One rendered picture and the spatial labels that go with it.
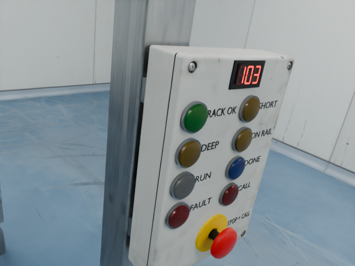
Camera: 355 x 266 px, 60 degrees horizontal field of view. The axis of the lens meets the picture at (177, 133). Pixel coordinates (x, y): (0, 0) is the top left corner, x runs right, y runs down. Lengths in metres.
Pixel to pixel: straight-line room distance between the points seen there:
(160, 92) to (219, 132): 0.08
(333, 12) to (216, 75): 2.87
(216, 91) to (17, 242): 1.69
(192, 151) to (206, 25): 3.59
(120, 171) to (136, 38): 0.15
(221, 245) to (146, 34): 0.24
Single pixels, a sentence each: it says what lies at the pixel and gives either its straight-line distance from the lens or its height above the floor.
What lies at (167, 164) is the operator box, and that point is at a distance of 0.28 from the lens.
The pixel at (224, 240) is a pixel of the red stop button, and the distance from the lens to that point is 0.37.
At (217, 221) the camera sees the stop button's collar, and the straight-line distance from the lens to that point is 0.39.
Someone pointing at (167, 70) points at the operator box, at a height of 1.19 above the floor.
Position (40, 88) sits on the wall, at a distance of 4.12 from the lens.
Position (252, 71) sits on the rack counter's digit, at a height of 1.19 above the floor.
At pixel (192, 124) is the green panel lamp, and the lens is 0.27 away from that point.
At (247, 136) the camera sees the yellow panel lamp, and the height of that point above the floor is 1.12.
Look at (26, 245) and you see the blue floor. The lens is 1.86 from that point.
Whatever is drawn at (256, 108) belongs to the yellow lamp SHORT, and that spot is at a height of 1.16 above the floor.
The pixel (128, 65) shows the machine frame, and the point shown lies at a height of 1.18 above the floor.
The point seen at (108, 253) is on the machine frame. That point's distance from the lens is 0.46.
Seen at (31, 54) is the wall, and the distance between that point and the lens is 4.01.
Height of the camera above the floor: 1.24
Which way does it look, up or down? 22 degrees down
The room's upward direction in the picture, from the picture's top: 9 degrees clockwise
